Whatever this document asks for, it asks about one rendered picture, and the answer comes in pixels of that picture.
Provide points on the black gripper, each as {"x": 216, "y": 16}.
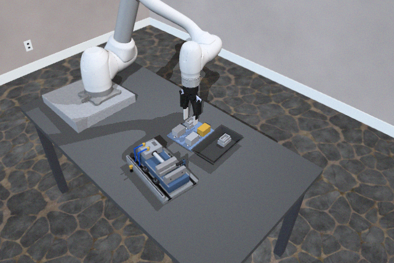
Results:
{"x": 192, "y": 95}

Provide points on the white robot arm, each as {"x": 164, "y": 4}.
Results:
{"x": 97, "y": 69}

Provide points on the yellow rectangular block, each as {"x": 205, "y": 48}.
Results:
{"x": 203, "y": 129}

